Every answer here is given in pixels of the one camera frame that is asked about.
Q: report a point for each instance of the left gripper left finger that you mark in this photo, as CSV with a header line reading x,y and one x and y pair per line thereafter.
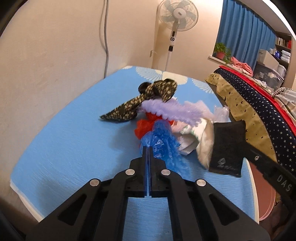
x,y
97,210

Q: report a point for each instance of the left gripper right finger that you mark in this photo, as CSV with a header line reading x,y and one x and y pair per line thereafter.
x,y
197,210

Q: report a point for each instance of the blue plastic bag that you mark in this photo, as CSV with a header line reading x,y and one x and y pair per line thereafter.
x,y
166,147

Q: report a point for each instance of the red plastic bag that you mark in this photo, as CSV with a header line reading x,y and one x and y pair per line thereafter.
x,y
145,126

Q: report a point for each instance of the pink plastic trash bin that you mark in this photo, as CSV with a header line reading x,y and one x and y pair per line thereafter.
x,y
263,193

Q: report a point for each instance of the navy star bedsheet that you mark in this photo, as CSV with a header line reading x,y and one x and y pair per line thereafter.
x,y
280,134

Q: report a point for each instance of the red blanket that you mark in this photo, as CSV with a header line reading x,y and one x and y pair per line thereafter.
x,y
264,93

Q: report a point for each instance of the black cloth pouch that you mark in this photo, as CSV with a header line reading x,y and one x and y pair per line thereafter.
x,y
226,157

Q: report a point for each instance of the crumpled white paper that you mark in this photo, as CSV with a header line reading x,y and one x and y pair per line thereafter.
x,y
199,138

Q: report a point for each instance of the blue patterned tablecloth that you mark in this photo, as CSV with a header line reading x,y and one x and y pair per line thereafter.
x,y
76,146

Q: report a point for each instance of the striped grey quilt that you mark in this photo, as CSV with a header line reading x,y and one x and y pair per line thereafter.
x,y
285,97

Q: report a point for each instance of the clear bubble wrap bag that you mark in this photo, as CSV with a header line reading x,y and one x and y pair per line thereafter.
x,y
221,114

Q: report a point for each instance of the purple foam netting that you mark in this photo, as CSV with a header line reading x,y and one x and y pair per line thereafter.
x,y
188,112

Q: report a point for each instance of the dark storage container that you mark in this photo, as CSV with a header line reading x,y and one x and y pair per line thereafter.
x,y
272,79

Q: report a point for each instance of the pink folded clothes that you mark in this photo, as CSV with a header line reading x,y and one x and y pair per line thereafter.
x,y
244,67

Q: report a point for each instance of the white cardboard box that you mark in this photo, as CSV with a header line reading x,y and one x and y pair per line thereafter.
x,y
265,58

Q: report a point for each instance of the black floral scrunchie cloth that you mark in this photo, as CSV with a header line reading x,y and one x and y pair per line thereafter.
x,y
160,89

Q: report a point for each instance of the wooden bookshelf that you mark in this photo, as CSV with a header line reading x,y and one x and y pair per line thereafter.
x,y
283,45

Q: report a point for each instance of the potted green plant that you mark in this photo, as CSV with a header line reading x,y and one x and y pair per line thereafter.
x,y
222,52

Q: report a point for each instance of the blue window curtain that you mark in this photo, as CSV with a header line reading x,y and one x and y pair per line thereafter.
x,y
244,32

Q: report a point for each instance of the white standing fan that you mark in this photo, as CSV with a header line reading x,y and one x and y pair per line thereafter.
x,y
178,16

